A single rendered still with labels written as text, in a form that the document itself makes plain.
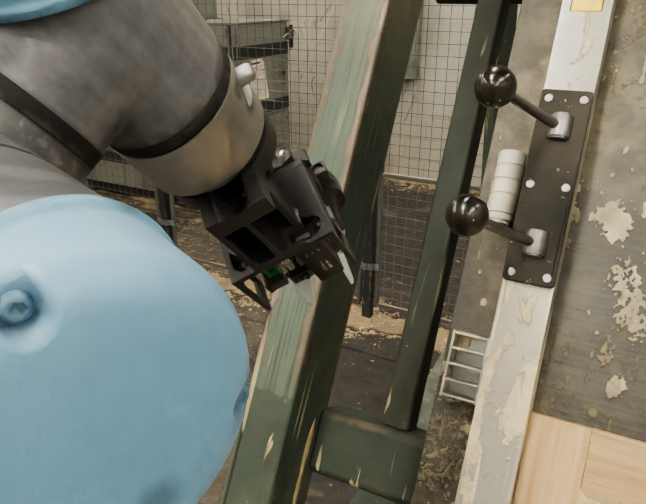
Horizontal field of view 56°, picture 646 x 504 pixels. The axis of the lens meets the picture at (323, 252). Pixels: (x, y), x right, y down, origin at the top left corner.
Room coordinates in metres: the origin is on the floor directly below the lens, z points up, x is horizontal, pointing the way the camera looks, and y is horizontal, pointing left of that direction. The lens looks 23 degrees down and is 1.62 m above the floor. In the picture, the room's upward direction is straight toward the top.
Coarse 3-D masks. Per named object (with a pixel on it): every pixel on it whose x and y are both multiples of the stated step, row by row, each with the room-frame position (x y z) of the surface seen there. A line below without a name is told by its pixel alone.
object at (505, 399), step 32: (608, 0) 0.67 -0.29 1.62; (576, 32) 0.66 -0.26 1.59; (608, 32) 0.66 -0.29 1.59; (576, 64) 0.64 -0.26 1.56; (576, 192) 0.60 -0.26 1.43; (512, 288) 0.54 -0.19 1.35; (544, 288) 0.53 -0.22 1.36; (512, 320) 0.53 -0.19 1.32; (544, 320) 0.52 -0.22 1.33; (512, 352) 0.51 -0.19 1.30; (480, 384) 0.50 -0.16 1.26; (512, 384) 0.49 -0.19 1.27; (480, 416) 0.49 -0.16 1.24; (512, 416) 0.48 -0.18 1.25; (480, 448) 0.47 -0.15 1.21; (512, 448) 0.46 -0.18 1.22; (480, 480) 0.45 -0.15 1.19; (512, 480) 0.45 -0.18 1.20
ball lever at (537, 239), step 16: (448, 208) 0.50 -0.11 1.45; (464, 208) 0.49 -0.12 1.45; (480, 208) 0.49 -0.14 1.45; (448, 224) 0.50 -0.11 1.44; (464, 224) 0.49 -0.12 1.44; (480, 224) 0.49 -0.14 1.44; (496, 224) 0.52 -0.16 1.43; (528, 240) 0.54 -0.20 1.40; (544, 240) 0.54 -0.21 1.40; (544, 256) 0.54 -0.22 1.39
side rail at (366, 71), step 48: (384, 0) 0.77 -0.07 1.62; (336, 48) 0.76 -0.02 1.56; (384, 48) 0.76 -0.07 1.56; (336, 96) 0.73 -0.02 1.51; (384, 96) 0.76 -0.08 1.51; (336, 144) 0.69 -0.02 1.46; (384, 144) 0.77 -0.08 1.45; (288, 288) 0.62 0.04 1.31; (336, 288) 0.65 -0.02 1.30; (288, 336) 0.59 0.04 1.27; (336, 336) 0.65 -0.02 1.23; (288, 384) 0.56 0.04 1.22; (240, 432) 0.55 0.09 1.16; (288, 432) 0.54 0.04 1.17; (240, 480) 0.52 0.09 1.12; (288, 480) 0.54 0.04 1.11
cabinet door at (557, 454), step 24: (528, 432) 0.48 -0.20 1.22; (552, 432) 0.47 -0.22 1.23; (576, 432) 0.47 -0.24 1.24; (600, 432) 0.46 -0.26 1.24; (528, 456) 0.47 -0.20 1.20; (552, 456) 0.46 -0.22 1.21; (576, 456) 0.46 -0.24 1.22; (600, 456) 0.45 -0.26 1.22; (624, 456) 0.44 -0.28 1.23; (528, 480) 0.46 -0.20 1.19; (552, 480) 0.45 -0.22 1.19; (576, 480) 0.44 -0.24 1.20; (600, 480) 0.44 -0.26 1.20; (624, 480) 0.43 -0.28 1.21
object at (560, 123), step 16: (480, 80) 0.55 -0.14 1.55; (496, 80) 0.54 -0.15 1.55; (512, 80) 0.55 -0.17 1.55; (480, 96) 0.55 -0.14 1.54; (496, 96) 0.54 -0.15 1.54; (512, 96) 0.55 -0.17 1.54; (528, 112) 0.58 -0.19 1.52; (544, 112) 0.59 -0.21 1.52; (560, 112) 0.60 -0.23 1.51; (560, 128) 0.59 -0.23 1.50
